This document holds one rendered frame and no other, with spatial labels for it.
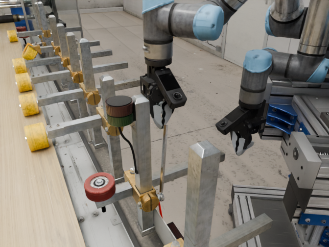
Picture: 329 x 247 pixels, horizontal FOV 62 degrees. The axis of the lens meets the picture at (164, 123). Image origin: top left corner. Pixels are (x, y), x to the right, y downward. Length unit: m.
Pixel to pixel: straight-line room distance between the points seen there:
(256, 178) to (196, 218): 1.74
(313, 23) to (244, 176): 1.51
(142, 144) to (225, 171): 1.60
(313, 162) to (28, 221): 0.68
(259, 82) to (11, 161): 0.76
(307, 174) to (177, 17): 0.49
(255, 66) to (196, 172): 0.47
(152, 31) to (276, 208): 1.31
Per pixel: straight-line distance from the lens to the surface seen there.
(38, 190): 0.79
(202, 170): 0.42
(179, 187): 2.03
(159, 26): 0.68
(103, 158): 1.17
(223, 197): 2.00
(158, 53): 0.70
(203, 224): 0.51
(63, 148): 1.43
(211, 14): 0.63
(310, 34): 0.90
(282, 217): 1.70
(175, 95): 0.68
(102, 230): 1.02
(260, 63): 0.83
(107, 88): 0.85
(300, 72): 0.92
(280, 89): 1.19
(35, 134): 0.89
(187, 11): 0.65
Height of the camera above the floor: 1.41
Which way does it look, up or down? 31 degrees down
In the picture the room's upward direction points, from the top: straight up
